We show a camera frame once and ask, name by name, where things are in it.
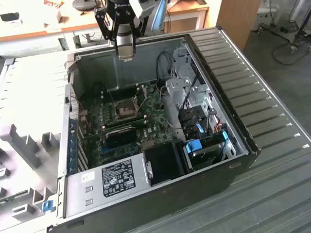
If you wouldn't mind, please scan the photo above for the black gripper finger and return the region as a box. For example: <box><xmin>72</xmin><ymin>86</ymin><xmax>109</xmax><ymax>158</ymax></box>
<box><xmin>94</xmin><ymin>6</ymin><xmax>121</xmax><ymax>60</ymax></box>
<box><xmin>130</xmin><ymin>20</ymin><xmax>148</xmax><ymax>59</ymax></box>

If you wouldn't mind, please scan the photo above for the CPU socket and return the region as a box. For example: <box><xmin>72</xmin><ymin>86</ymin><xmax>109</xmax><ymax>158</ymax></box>
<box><xmin>113</xmin><ymin>97</ymin><xmax>144</xmax><ymax>122</ymax></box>

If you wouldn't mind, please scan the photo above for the black round base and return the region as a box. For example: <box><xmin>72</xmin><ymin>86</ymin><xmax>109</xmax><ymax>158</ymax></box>
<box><xmin>72</xmin><ymin>0</ymin><xmax>94</xmax><ymax>11</ymax></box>

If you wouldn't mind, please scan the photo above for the cardboard box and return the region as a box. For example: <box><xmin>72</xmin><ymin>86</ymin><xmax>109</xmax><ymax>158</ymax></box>
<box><xmin>43</xmin><ymin>0</ymin><xmax>65</xmax><ymax>28</ymax></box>

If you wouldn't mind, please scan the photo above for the wooden side table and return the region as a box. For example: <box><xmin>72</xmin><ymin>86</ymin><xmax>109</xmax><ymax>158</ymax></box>
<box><xmin>164</xmin><ymin>0</ymin><xmax>210</xmax><ymax>34</ymax></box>

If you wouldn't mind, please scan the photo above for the metal drive cage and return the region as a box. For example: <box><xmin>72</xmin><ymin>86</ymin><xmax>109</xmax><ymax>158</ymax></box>
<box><xmin>173</xmin><ymin>46</ymin><xmax>212</xmax><ymax>115</ymax></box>

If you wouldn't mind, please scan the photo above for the desk with wooden edge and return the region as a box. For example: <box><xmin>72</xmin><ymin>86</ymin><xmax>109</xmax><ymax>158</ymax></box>
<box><xmin>0</xmin><ymin>0</ymin><xmax>103</xmax><ymax>43</ymax></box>

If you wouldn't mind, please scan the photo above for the black desk device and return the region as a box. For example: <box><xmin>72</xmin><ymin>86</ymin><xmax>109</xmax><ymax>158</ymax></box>
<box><xmin>0</xmin><ymin>11</ymin><xmax>20</xmax><ymax>23</ymax></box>

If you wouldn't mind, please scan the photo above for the green motherboard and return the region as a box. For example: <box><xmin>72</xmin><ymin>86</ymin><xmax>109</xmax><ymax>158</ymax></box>
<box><xmin>79</xmin><ymin>82</ymin><xmax>177</xmax><ymax>169</ymax></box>

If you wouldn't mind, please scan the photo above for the green RAM stick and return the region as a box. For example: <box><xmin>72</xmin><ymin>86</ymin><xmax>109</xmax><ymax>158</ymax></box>
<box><xmin>0</xmin><ymin>190</ymin><xmax>29</xmax><ymax>206</ymax></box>
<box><xmin>104</xmin><ymin>118</ymin><xmax>148</xmax><ymax>130</ymax></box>

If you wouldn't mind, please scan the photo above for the wooden cabinet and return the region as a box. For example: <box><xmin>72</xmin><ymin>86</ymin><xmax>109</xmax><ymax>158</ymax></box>
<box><xmin>215</xmin><ymin>0</ymin><xmax>262</xmax><ymax>52</ymax></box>

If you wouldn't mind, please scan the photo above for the black plastic disk bay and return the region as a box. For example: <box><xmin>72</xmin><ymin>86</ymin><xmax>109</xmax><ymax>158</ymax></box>
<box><xmin>178</xmin><ymin>105</ymin><xmax>208</xmax><ymax>141</ymax></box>

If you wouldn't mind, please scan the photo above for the silver heat sink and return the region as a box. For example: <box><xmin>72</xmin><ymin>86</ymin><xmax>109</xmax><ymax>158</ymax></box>
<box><xmin>141</xmin><ymin>140</ymin><xmax>156</xmax><ymax>150</ymax></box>

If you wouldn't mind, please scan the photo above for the white wheeled equipment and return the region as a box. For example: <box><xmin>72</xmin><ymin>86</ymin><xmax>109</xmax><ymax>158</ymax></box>
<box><xmin>251</xmin><ymin>0</ymin><xmax>279</xmax><ymax>36</ymax></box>

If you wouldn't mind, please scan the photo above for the hard disk in blue carrier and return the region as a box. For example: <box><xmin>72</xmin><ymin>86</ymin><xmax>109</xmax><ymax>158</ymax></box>
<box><xmin>184</xmin><ymin>132</ymin><xmax>230</xmax><ymax>171</ymax></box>

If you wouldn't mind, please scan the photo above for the black fan shroud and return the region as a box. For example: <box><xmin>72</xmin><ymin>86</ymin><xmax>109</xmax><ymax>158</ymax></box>
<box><xmin>143</xmin><ymin>141</ymin><xmax>188</xmax><ymax>182</ymax></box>

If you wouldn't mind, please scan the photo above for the black wheeled stand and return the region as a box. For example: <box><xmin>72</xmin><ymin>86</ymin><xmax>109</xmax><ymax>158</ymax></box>
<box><xmin>289</xmin><ymin>0</ymin><xmax>311</xmax><ymax>55</ymax></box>

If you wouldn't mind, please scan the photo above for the silver power supply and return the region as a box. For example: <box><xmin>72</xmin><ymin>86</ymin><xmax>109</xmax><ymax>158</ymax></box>
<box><xmin>65</xmin><ymin>152</ymin><xmax>153</xmax><ymax>218</ymax></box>

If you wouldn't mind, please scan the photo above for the black PC case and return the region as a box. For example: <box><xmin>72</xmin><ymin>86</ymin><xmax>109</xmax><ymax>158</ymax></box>
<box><xmin>46</xmin><ymin>26</ymin><xmax>262</xmax><ymax>233</ymax></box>

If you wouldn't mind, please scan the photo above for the blue plastic latch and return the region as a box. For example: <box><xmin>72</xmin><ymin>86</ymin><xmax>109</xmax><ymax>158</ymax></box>
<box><xmin>41</xmin><ymin>199</ymin><xmax>54</xmax><ymax>213</ymax></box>

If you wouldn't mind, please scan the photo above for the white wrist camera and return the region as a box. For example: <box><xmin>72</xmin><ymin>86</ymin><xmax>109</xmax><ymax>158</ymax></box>
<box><xmin>128</xmin><ymin>0</ymin><xmax>161</xmax><ymax>19</ymax></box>

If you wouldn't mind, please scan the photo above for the black round cable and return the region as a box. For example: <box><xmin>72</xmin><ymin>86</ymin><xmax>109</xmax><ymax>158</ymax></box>
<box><xmin>156</xmin><ymin>51</ymin><xmax>176</xmax><ymax>82</ymax></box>

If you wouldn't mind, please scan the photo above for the silver metal bracket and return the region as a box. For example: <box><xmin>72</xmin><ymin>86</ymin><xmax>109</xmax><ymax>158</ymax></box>
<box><xmin>165</xmin><ymin>76</ymin><xmax>192</xmax><ymax>98</ymax></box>

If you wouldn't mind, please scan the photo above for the flat ribbon cable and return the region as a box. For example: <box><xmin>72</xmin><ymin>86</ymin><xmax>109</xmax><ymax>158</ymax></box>
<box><xmin>183</xmin><ymin>74</ymin><xmax>199</xmax><ymax>107</ymax></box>

